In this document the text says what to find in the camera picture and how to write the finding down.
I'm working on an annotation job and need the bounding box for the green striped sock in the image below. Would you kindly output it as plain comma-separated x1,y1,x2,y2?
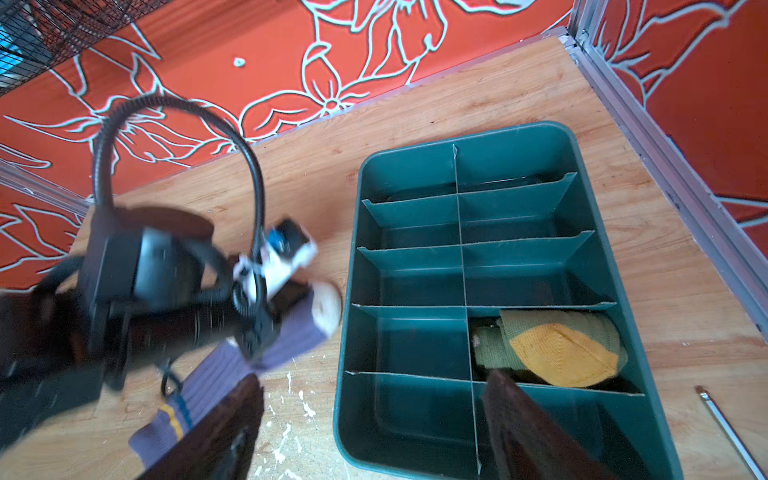
471,310,628,388

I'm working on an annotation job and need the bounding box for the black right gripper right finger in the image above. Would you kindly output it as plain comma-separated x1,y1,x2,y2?
483,370,615,479

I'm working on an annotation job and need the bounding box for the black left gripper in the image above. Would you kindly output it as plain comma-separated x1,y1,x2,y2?
77,206,280,390

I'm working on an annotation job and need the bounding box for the metal hex key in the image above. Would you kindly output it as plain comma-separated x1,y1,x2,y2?
694,385,767,480

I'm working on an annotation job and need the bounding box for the aluminium frame post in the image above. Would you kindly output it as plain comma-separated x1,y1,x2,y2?
561,1,767,334

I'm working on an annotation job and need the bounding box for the green plastic divider tray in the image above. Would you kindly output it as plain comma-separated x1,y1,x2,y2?
333,121,683,479

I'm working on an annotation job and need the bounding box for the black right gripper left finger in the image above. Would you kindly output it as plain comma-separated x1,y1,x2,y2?
140,375,264,479

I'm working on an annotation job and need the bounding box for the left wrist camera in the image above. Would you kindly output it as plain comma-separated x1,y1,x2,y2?
233,217,318,304

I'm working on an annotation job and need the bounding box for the purple sock beige toe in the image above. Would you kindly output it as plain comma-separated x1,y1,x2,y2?
129,281,342,468

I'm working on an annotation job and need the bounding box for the black wire wall basket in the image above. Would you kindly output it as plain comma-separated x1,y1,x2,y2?
1,0,167,95

